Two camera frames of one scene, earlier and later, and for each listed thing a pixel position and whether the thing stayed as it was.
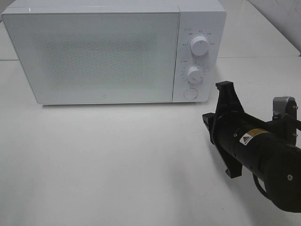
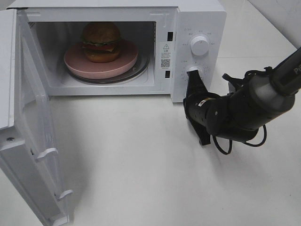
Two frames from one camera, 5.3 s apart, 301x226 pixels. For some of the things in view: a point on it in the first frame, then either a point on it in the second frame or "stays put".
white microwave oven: [87, 52] stays put
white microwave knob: [199, 45] stays put
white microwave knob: [195, 74] stays put
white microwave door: [98, 58] to [27, 142]
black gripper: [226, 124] to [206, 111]
